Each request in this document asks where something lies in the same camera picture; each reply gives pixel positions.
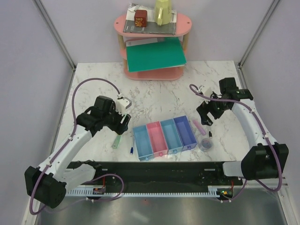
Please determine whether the light blue cable duct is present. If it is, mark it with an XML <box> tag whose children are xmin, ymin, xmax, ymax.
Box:
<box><xmin>66</xmin><ymin>186</ymin><xmax>234</xmax><ymax>199</ymax></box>

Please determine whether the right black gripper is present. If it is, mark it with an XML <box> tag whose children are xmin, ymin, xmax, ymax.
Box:
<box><xmin>196</xmin><ymin>91</ymin><xmax>229</xmax><ymax>126</ymax></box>

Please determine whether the purple drawer bin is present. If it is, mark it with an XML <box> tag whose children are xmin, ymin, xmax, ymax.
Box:
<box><xmin>174</xmin><ymin>116</ymin><xmax>197</xmax><ymax>151</ymax></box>

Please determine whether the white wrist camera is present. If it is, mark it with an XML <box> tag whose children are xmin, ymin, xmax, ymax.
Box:
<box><xmin>115</xmin><ymin>93</ymin><xmax>132</xmax><ymax>115</ymax></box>
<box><xmin>199</xmin><ymin>85</ymin><xmax>212</xmax><ymax>98</ymax></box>

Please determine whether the green folder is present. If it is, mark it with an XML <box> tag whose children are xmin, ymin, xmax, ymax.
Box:
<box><xmin>126</xmin><ymin>37</ymin><xmax>187</xmax><ymax>72</ymax></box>

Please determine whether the clear cup of pins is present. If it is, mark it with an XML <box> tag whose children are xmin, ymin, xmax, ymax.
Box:
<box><xmin>200</xmin><ymin>138</ymin><xmax>213</xmax><ymax>152</ymax></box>

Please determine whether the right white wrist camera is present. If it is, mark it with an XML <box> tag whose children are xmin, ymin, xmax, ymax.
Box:
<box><xmin>199</xmin><ymin>85</ymin><xmax>212</xmax><ymax>98</ymax></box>

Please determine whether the spiral notebook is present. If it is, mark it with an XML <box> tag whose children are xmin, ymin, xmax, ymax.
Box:
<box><xmin>126</xmin><ymin>3</ymin><xmax>154</xmax><ymax>22</ymax></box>

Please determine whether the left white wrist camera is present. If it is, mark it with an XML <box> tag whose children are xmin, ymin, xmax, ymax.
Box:
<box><xmin>115</xmin><ymin>93</ymin><xmax>132</xmax><ymax>115</ymax></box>

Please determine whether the red-brown cube box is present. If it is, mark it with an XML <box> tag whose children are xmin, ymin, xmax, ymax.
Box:
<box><xmin>134</xmin><ymin>9</ymin><xmax>148</xmax><ymax>27</ymax></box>

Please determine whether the blue cap pen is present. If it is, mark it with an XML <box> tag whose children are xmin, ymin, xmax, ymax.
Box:
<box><xmin>130</xmin><ymin>136</ymin><xmax>135</xmax><ymax>155</ymax></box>

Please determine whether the grey setup manual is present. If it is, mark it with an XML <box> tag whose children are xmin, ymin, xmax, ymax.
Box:
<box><xmin>123</xmin><ymin>10</ymin><xmax>177</xmax><ymax>35</ymax></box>

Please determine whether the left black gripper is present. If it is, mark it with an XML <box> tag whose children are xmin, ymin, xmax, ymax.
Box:
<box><xmin>103</xmin><ymin>103</ymin><xmax>131</xmax><ymax>135</ymax></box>

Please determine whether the light blue drawer bin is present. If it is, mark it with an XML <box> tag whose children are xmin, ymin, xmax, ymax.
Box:
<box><xmin>133</xmin><ymin>125</ymin><xmax>154</xmax><ymax>161</ymax></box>

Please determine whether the pink drawer bin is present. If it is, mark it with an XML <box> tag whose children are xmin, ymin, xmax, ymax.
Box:
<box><xmin>146</xmin><ymin>121</ymin><xmax>168</xmax><ymax>158</ymax></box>

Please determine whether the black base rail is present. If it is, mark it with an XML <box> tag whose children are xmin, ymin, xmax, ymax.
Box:
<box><xmin>75</xmin><ymin>159</ymin><xmax>244</xmax><ymax>195</ymax></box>

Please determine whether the pink highlighter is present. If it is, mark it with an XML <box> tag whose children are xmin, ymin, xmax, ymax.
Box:
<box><xmin>192</xmin><ymin>120</ymin><xmax>206</xmax><ymax>136</ymax></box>

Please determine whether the sky blue drawer bin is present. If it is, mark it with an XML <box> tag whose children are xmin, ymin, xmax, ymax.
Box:
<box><xmin>160</xmin><ymin>119</ymin><xmax>183</xmax><ymax>155</ymax></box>

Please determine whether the pink two-tier shelf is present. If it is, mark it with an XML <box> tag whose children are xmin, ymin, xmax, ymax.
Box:
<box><xmin>114</xmin><ymin>13</ymin><xmax>192</xmax><ymax>81</ymax></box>

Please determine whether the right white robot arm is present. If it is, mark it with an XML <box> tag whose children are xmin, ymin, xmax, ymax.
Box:
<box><xmin>190</xmin><ymin>77</ymin><xmax>289</xmax><ymax>185</ymax></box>

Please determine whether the yellow plastic pitcher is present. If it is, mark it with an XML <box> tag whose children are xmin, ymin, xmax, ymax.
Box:
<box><xmin>154</xmin><ymin>0</ymin><xmax>172</xmax><ymax>26</ymax></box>

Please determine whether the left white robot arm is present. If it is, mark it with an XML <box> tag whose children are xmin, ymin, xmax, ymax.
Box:
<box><xmin>24</xmin><ymin>96</ymin><xmax>132</xmax><ymax>209</ymax></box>

